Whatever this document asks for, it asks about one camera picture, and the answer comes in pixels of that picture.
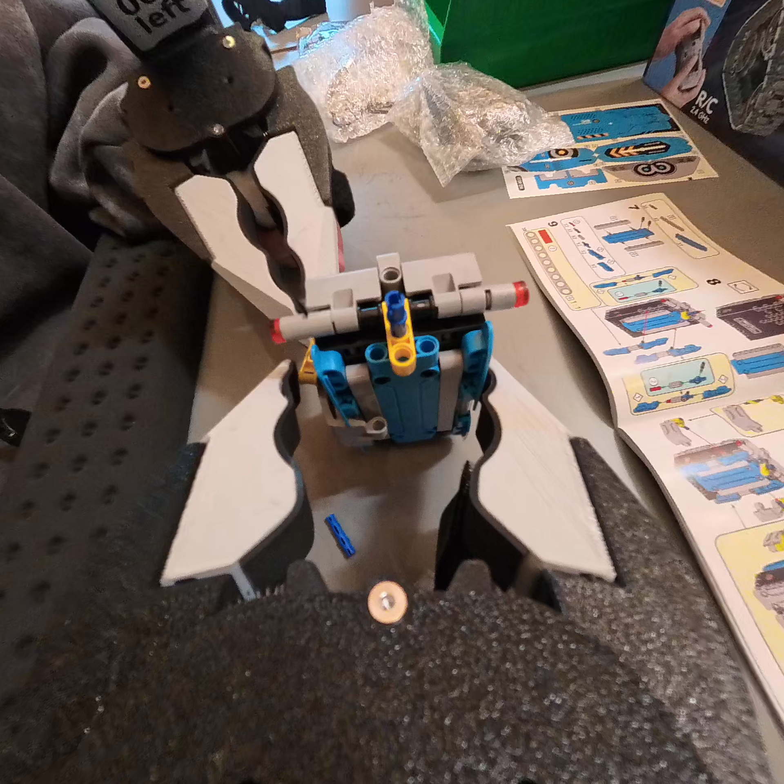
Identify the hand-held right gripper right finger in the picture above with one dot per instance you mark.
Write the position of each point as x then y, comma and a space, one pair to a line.
539, 502

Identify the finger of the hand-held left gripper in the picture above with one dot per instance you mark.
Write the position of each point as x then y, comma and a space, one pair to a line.
306, 202
227, 239

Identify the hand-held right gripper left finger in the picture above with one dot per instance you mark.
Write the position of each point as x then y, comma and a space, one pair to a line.
227, 502

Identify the yellow toy brick connector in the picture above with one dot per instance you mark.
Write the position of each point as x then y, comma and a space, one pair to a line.
306, 363

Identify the grey blue toy brick assembly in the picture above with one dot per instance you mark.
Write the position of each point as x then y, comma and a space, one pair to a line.
404, 380

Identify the brick instruction booklet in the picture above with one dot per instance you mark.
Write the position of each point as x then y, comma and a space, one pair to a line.
674, 368

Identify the grey desk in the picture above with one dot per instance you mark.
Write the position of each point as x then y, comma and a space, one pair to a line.
539, 355

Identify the blue toy brick pin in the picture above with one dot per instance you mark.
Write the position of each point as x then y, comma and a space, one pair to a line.
341, 535

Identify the black perforated pad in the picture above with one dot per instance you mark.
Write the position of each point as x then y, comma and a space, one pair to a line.
86, 429

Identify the crumpled clear plastic bag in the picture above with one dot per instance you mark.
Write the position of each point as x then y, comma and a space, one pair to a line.
441, 104

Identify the green plastic bin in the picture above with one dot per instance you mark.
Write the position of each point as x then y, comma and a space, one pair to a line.
551, 37

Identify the blue sticker sheet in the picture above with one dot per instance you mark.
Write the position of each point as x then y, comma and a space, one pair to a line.
613, 147

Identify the toy robot kit box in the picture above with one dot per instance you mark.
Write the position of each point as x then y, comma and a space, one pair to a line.
723, 74

